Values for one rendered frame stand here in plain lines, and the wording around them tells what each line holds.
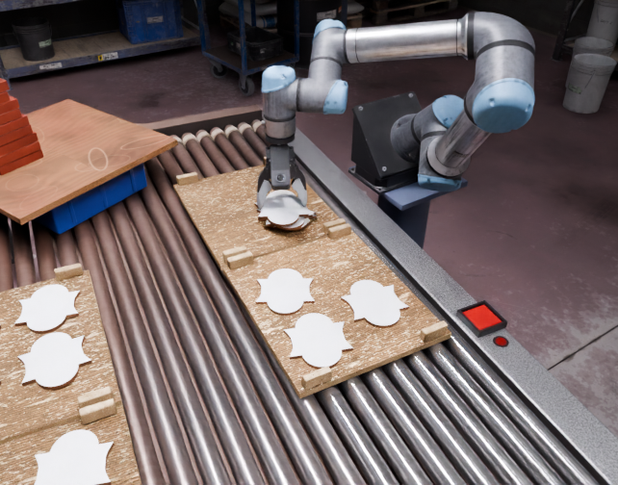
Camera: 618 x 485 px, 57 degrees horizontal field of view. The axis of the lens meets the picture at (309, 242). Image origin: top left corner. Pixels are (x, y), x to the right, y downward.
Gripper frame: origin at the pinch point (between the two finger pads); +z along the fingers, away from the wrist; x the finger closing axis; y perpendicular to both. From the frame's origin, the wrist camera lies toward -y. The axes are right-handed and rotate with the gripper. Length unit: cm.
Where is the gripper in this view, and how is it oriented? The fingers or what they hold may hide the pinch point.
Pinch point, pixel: (282, 207)
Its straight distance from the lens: 148.4
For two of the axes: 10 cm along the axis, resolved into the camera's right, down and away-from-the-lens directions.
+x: -10.0, 0.6, -0.8
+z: 0.0, 8.0, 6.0
